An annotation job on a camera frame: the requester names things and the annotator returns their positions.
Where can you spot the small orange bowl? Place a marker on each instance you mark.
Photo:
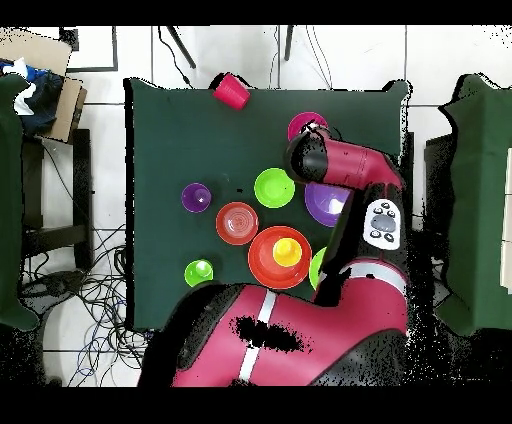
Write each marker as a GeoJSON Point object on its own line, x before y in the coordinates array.
{"type": "Point", "coordinates": [237, 223]}

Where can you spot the black rectangular frame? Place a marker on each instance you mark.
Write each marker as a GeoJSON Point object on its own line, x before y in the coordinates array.
{"type": "Point", "coordinates": [115, 48]}

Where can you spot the cardboard box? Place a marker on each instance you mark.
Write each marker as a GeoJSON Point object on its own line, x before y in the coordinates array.
{"type": "Point", "coordinates": [36, 50]}

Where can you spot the small green bowl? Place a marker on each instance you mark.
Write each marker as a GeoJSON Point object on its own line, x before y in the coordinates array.
{"type": "Point", "coordinates": [274, 188]}

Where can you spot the large purple bowl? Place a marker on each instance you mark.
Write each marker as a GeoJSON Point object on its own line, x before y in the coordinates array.
{"type": "Point", "coordinates": [320, 204]}

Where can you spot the black stool frame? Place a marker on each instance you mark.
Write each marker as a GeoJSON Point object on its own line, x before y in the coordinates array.
{"type": "Point", "coordinates": [82, 200]}

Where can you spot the red cup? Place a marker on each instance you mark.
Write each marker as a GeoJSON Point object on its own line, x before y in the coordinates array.
{"type": "Point", "coordinates": [231, 91]}

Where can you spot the black tripod leg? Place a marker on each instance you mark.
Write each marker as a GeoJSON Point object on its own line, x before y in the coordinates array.
{"type": "Point", "coordinates": [288, 44]}
{"type": "Point", "coordinates": [182, 48]}

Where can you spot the green cup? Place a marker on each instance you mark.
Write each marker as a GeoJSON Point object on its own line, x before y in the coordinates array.
{"type": "Point", "coordinates": [196, 274]}

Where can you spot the green cloth covered table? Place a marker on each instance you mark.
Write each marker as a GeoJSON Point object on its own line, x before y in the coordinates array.
{"type": "Point", "coordinates": [476, 200]}
{"type": "Point", "coordinates": [10, 200]}

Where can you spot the blue and white cloth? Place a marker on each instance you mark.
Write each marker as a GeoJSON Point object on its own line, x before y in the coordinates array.
{"type": "Point", "coordinates": [44, 100]}

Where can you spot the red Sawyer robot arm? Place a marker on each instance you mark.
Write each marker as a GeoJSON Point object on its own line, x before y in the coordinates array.
{"type": "Point", "coordinates": [340, 320]}

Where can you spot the yellow cup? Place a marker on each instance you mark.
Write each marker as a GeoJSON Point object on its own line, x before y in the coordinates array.
{"type": "Point", "coordinates": [287, 252]}

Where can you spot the purple cup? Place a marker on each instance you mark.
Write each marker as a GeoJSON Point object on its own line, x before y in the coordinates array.
{"type": "Point", "coordinates": [194, 196]}

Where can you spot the large green bowl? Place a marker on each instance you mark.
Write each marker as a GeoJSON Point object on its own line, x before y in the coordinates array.
{"type": "Point", "coordinates": [315, 268]}

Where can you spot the dark green tablecloth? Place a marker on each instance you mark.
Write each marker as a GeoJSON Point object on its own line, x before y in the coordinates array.
{"type": "Point", "coordinates": [168, 120]}

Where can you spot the pink bowl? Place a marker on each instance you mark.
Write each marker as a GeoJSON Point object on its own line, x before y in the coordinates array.
{"type": "Point", "coordinates": [298, 120]}

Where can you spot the large orange-red bowl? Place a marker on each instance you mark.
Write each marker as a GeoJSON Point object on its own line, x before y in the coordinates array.
{"type": "Point", "coordinates": [262, 264]}

